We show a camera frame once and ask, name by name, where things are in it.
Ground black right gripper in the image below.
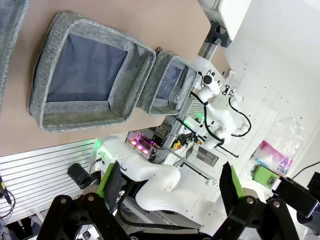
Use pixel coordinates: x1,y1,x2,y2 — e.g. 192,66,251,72
226,85,238,98

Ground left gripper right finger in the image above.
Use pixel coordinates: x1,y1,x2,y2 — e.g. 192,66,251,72
211,161,301,240

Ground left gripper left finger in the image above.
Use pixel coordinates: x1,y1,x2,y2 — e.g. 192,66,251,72
36,161,132,240

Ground clear plastic cup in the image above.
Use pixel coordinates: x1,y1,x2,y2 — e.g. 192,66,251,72
159,83,188,106

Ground black cylinder cap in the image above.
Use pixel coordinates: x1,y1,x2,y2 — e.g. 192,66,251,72
66,162,94,190

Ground green box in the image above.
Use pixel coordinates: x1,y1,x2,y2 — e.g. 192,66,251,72
252,164,280,188

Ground computer with pink fans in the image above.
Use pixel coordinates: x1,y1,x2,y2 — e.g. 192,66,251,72
125,130,166,155

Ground pink plastic bag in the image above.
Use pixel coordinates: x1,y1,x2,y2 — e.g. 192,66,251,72
250,139,294,176

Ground black box device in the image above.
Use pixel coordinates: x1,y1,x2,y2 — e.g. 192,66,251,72
271,176,320,226

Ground clear plastic bag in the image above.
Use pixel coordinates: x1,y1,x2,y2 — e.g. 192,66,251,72
264,117,306,161

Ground grey fabric basket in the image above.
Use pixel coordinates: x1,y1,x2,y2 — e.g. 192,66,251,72
26,11,158,134
147,48,199,116
0,0,31,112

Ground white table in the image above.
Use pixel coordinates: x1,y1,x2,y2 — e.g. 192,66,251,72
206,0,254,49

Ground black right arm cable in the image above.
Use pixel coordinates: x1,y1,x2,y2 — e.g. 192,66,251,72
228,96,252,138

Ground aluminium profile frame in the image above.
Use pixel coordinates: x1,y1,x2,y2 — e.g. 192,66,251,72
0,138,101,225

